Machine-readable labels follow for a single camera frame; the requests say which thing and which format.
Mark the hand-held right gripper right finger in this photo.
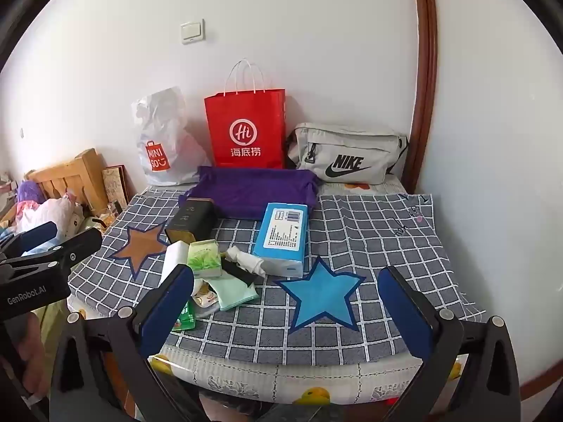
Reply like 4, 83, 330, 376
377, 266, 522, 422

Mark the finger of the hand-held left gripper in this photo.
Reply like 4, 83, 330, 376
0, 227, 104, 283
0, 221, 59, 258

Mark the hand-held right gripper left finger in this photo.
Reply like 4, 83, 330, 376
49, 264, 207, 422

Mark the green snack packet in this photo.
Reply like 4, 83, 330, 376
171, 301, 196, 331

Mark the white tissue pack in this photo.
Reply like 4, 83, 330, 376
159, 241, 190, 286

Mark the green tissue pack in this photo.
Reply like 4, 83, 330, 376
187, 238, 223, 279

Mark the light green cloth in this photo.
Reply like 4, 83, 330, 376
210, 271, 259, 312

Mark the black watch strap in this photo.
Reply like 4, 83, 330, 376
221, 257, 256, 286

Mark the person's left hand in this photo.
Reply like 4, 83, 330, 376
13, 312, 47, 398

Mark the white plush toy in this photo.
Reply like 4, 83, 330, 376
18, 193, 84, 238

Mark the white printed packet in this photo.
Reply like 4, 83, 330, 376
192, 279, 221, 308

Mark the purple plush toy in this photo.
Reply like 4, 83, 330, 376
17, 180, 42, 205

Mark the wooden headboard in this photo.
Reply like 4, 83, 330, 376
27, 148, 108, 216

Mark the black tin box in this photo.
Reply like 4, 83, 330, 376
165, 199, 217, 244

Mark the duck printed bed sheet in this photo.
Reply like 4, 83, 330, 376
66, 175, 469, 407

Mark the white plastic bag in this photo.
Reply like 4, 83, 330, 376
131, 87, 212, 186

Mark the blue tissue pack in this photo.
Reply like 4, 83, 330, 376
253, 203, 309, 279

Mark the purple cloth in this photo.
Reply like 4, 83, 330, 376
178, 165, 321, 221

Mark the grey waist bag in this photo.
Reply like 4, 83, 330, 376
287, 122, 410, 184

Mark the red paper bag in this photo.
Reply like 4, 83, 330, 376
204, 58, 286, 170

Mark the brown picture frame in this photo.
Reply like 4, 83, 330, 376
102, 165, 130, 212

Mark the white wall switch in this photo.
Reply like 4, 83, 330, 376
180, 20, 205, 45

